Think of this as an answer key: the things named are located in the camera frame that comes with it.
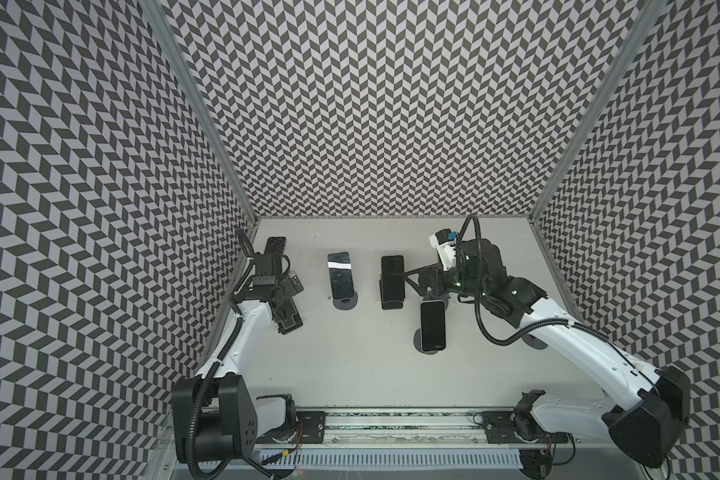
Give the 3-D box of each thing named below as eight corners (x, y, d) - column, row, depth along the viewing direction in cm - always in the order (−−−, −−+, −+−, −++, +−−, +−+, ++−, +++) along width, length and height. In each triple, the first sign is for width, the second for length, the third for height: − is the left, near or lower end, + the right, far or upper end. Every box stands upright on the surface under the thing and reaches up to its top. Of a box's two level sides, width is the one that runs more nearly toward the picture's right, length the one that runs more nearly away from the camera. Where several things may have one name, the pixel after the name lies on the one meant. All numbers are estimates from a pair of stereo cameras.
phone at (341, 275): (334, 306, 94) (330, 287, 85) (330, 274, 102) (326, 254, 93) (356, 302, 95) (354, 282, 86) (350, 271, 103) (348, 250, 94)
